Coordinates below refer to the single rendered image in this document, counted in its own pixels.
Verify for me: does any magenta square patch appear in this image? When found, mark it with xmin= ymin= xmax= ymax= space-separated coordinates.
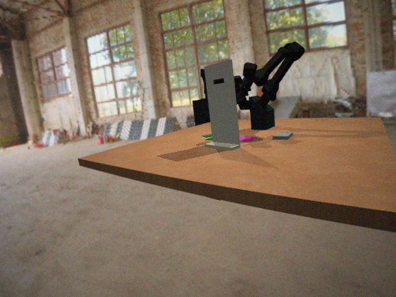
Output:
xmin=240 ymin=136 xmax=259 ymax=142

